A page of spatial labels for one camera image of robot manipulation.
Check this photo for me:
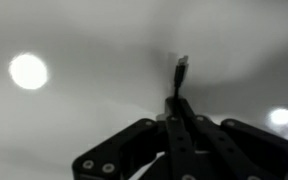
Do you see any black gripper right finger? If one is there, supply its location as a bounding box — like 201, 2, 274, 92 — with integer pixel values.
178, 98, 288, 180

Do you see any white whiteboard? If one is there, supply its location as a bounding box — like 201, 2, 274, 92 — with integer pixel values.
0, 0, 288, 180

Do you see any black charger cable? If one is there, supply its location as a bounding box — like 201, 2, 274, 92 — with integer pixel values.
173, 54, 190, 101

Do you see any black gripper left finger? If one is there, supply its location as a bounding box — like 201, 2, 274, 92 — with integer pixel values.
72, 96, 198, 180

